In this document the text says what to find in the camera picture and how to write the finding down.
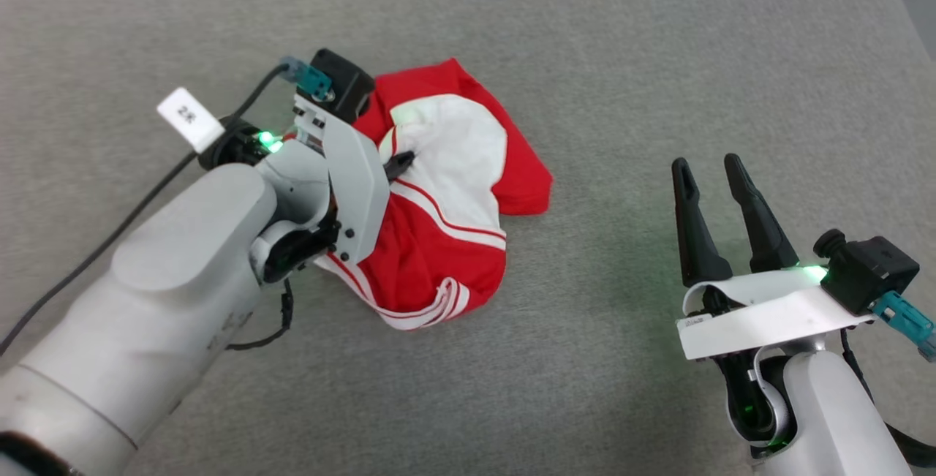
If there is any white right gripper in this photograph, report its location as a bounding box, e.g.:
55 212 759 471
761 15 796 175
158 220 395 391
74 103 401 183
671 154 875 361

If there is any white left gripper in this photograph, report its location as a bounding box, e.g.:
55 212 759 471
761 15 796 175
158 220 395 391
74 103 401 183
197 94 416 265

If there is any red and white garment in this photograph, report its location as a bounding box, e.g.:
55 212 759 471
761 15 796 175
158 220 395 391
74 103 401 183
314 58 554 332

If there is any teal left camera connector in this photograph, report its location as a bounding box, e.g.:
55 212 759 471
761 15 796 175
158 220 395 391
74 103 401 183
279 56 333 97

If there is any teal camera connector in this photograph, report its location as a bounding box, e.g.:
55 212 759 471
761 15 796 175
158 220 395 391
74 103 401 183
279 56 333 97
870 291 936 361

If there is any teal right camera connector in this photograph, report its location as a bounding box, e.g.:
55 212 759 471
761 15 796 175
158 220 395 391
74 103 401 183
870 291 936 361

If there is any white cable label tag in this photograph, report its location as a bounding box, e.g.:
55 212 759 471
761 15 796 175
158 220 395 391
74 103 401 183
156 87 226 154

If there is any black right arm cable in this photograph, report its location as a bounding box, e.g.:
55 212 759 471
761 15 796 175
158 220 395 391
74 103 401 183
841 330 936 466

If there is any black left camera cable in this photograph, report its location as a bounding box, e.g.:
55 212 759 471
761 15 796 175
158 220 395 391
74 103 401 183
0 63 293 356

